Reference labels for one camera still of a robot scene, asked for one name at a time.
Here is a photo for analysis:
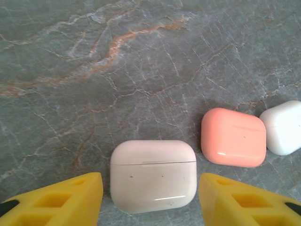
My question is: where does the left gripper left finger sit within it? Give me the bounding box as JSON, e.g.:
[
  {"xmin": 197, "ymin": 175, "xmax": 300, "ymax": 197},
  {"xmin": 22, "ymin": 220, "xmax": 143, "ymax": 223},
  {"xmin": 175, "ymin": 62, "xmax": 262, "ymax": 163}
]
[{"xmin": 0, "ymin": 172, "xmax": 103, "ymax": 226}]

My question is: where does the white earbud charging case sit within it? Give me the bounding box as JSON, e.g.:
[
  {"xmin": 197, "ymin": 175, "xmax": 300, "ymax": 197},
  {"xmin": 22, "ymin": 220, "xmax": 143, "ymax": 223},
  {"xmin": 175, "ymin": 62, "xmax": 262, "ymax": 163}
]
[
  {"xmin": 110, "ymin": 140, "xmax": 197, "ymax": 214},
  {"xmin": 259, "ymin": 100, "xmax": 301, "ymax": 156}
]

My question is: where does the pink earbud charging case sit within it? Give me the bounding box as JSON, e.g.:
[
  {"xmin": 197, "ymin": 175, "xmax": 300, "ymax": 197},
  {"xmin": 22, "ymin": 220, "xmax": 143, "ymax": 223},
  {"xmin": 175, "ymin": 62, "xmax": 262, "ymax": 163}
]
[{"xmin": 201, "ymin": 107, "xmax": 267, "ymax": 168}]

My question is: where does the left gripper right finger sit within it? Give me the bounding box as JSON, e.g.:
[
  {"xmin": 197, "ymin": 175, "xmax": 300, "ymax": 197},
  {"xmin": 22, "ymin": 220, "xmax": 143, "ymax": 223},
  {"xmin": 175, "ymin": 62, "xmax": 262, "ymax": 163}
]
[{"xmin": 199, "ymin": 173, "xmax": 301, "ymax": 226}]

